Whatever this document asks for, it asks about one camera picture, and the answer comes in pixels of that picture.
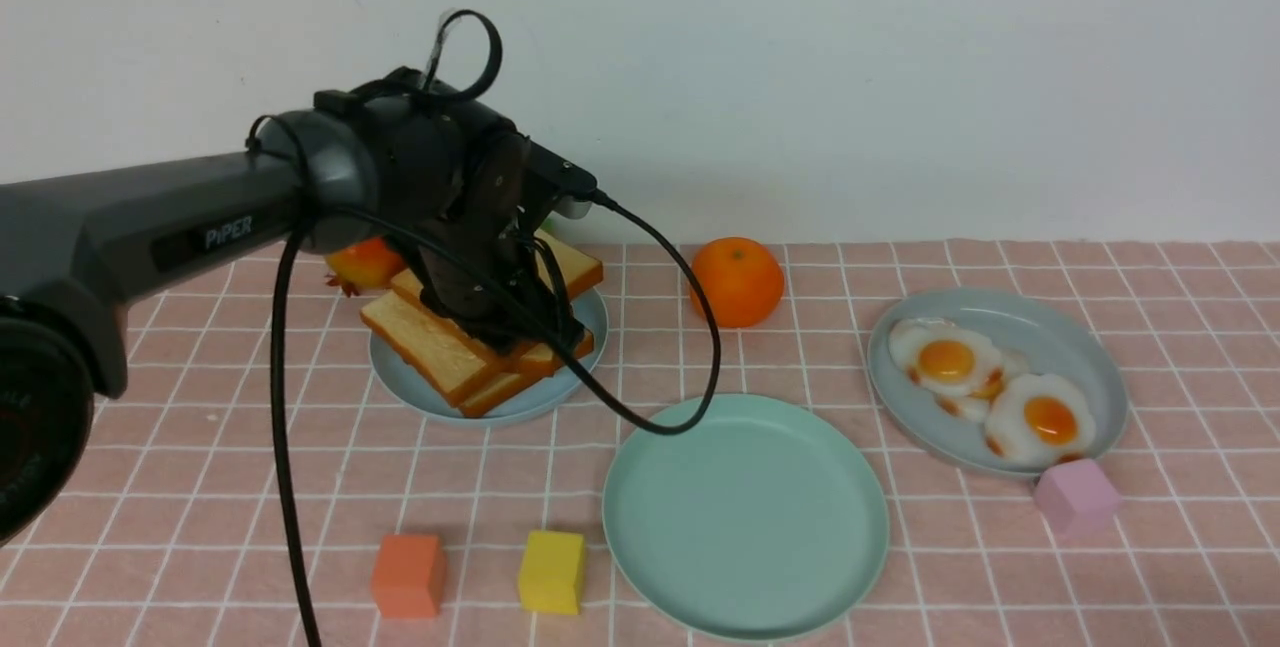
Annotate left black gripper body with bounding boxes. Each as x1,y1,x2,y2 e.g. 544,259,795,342
355,68,561,348

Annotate toast slice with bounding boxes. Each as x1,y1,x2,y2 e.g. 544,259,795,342
360,293,500,418
454,372,541,419
390,231,603,333
504,328,595,379

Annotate fried egg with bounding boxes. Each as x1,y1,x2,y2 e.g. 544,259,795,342
934,348,1030,424
888,319,1004,397
984,374,1097,470

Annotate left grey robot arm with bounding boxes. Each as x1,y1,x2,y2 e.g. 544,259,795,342
1,67,596,541

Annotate red pomegranate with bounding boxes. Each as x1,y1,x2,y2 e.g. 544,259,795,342
324,237,406,297

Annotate blue bread plate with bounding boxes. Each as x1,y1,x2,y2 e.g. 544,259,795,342
369,288,611,428

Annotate orange mandarin fruit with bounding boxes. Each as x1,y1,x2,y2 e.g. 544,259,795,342
691,237,786,329

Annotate pink checked tablecloth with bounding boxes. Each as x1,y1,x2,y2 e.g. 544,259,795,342
1,240,1279,646

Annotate orange cube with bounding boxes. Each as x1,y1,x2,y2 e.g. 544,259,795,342
370,533,448,620

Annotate yellow cube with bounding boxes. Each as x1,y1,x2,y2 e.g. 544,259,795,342
517,530,588,615

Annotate green centre plate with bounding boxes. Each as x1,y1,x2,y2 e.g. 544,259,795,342
602,395,890,644

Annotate grey-blue egg plate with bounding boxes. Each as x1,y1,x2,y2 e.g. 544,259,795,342
867,288,1129,480

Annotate pink cube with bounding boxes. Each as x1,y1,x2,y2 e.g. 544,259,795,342
1032,459,1123,539

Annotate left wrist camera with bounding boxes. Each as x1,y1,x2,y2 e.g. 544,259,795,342
520,141,598,225

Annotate black camera cable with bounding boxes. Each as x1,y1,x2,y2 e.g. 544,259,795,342
268,9,723,647

